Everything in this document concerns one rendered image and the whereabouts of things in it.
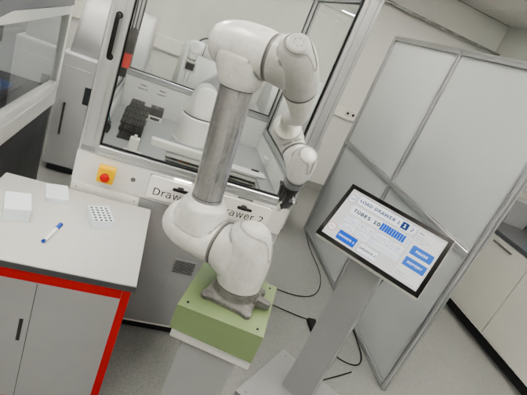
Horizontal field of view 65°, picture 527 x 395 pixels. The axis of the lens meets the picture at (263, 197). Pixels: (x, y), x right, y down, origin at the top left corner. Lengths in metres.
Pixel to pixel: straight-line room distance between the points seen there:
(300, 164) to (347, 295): 0.79
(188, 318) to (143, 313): 1.04
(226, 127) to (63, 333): 0.97
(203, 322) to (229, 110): 0.66
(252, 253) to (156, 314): 1.21
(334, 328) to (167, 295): 0.89
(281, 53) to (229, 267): 0.66
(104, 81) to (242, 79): 0.83
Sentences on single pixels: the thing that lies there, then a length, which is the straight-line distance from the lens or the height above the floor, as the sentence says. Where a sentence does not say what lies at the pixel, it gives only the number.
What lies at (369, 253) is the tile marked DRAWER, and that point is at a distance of 1.91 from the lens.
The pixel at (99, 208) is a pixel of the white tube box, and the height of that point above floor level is 0.80.
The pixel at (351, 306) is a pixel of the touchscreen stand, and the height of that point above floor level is 0.69.
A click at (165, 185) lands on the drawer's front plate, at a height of 0.90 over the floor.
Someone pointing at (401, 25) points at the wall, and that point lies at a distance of 5.61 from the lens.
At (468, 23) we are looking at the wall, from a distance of 6.04.
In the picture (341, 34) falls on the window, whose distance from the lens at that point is 1.93.
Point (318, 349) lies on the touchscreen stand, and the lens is 2.27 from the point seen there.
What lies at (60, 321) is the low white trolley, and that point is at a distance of 1.69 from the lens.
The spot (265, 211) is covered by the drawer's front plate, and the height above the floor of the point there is 0.91.
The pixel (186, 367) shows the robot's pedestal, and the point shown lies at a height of 0.59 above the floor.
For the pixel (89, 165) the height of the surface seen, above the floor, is 0.88.
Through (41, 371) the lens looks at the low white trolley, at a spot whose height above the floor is 0.29.
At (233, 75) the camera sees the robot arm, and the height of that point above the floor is 1.55.
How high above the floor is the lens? 1.70
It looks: 21 degrees down
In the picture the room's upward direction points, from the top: 23 degrees clockwise
